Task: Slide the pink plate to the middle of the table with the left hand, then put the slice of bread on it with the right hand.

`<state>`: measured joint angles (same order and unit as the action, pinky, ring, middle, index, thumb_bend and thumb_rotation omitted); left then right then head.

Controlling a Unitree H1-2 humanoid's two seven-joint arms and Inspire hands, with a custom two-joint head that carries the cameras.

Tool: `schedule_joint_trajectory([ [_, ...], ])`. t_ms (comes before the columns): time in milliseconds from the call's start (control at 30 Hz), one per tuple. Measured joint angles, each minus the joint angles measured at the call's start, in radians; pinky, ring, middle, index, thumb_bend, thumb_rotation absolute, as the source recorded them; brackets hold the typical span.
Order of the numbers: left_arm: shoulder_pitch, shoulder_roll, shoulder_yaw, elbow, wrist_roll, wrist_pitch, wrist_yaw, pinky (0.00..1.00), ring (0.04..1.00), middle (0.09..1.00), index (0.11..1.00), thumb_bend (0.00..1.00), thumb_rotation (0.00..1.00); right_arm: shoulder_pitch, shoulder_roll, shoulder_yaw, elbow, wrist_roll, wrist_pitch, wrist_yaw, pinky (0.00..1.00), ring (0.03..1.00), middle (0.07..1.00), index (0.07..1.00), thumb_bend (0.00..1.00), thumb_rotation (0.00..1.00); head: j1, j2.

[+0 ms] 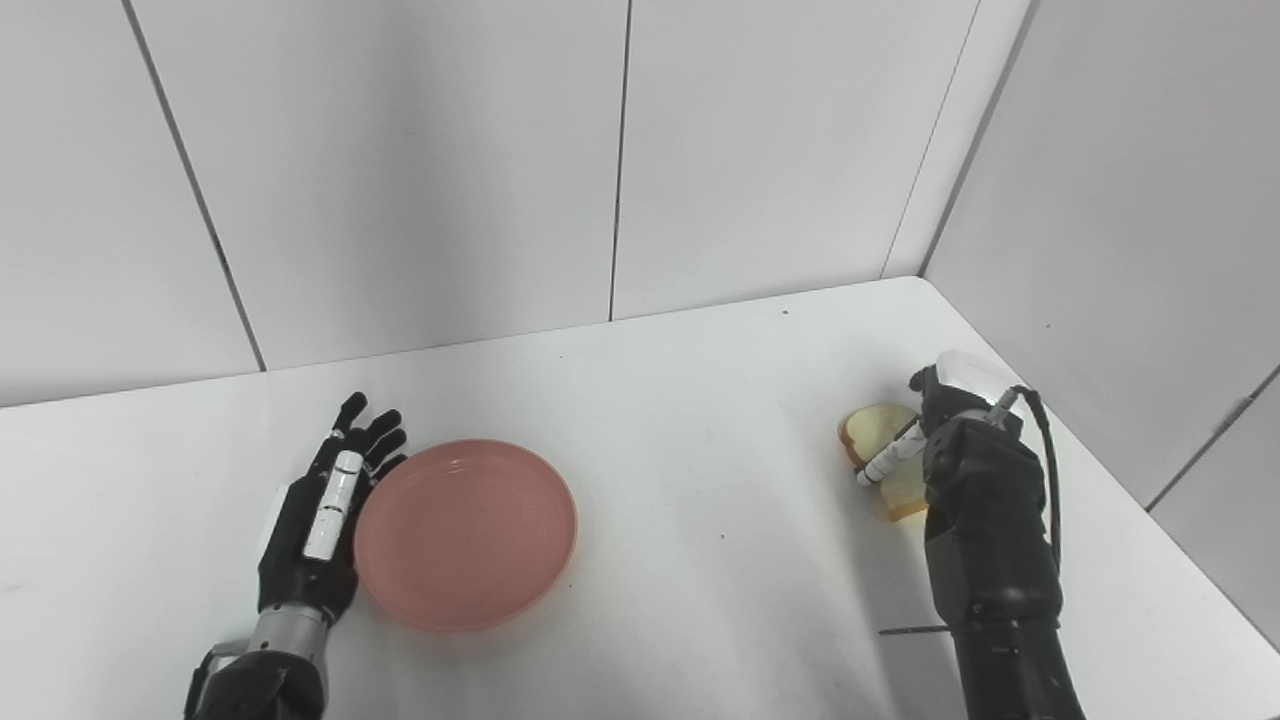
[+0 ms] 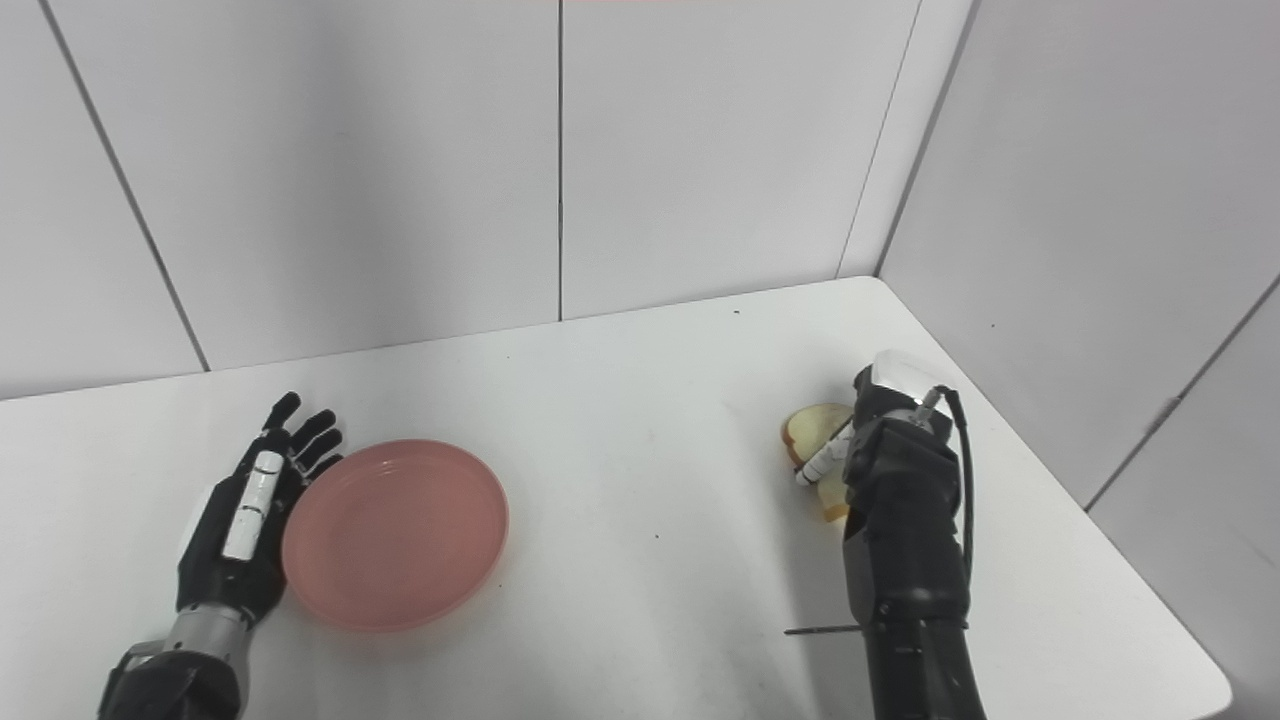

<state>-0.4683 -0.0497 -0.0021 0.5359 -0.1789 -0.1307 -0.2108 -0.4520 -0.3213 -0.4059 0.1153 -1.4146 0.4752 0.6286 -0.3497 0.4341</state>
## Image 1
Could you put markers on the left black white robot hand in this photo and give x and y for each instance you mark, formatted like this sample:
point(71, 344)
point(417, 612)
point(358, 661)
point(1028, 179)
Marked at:
point(312, 510)

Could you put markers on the slice of white bread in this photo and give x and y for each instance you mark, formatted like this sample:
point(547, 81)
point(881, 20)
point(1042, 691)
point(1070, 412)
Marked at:
point(880, 440)

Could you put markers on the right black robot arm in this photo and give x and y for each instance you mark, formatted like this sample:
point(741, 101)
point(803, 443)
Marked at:
point(990, 570)

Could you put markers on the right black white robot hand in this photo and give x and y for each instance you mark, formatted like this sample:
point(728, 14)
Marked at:
point(950, 400)

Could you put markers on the pink round plate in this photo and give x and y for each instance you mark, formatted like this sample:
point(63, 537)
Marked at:
point(465, 535)

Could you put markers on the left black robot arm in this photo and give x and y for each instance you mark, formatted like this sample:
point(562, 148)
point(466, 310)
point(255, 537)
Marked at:
point(260, 675)

